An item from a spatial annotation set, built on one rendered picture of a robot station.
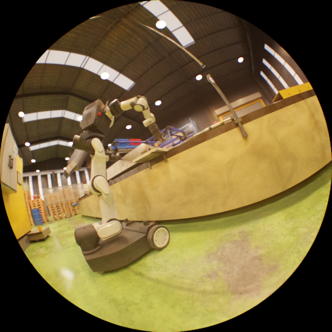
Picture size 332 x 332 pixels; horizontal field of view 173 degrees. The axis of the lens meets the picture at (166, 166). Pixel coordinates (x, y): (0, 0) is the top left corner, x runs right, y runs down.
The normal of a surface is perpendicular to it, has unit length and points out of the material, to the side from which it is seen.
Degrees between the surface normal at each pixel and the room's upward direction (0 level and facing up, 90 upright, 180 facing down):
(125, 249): 90
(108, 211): 90
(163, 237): 90
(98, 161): 113
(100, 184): 90
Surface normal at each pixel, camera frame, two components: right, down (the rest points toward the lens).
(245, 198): -0.54, 0.07
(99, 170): 0.73, -0.32
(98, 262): 0.48, -0.27
